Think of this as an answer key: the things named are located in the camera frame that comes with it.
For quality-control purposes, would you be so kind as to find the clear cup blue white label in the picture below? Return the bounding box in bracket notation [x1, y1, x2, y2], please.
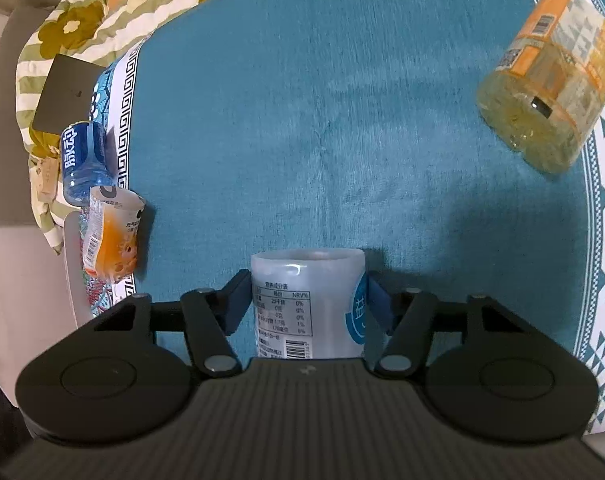
[250, 248, 367, 360]

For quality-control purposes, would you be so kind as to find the orange juice bottle cup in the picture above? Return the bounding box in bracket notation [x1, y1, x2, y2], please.
[82, 185, 146, 284]

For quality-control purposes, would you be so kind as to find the blue plastic bottle cup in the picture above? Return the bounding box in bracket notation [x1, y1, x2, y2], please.
[60, 122, 115, 207]

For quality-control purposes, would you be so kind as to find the yellow orange label bottle cup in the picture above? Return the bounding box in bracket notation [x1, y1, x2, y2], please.
[477, 0, 605, 174]

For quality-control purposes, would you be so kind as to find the teal patterned mat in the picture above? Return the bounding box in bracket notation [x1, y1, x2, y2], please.
[91, 0, 605, 432]

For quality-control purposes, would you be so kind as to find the floral striped quilt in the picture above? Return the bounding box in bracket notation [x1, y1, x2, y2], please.
[15, 0, 303, 256]

